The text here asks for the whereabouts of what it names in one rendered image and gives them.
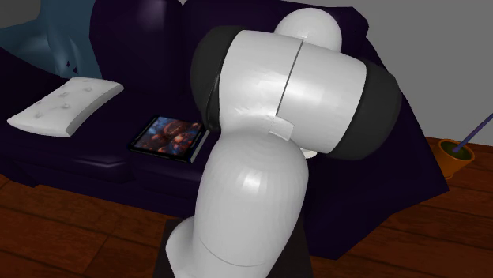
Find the white tufted cushion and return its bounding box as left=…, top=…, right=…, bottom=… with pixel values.
left=6, top=77, right=125, bottom=137

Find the orange plant pot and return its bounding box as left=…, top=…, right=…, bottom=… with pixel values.
left=432, top=112, right=493, bottom=180

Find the blue throw blanket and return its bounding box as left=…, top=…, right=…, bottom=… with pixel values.
left=0, top=0, right=103, bottom=80

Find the dark purple sofa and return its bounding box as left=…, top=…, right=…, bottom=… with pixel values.
left=0, top=0, right=450, bottom=261

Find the book with dark picture cover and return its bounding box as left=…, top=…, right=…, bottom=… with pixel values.
left=128, top=115, right=211, bottom=164

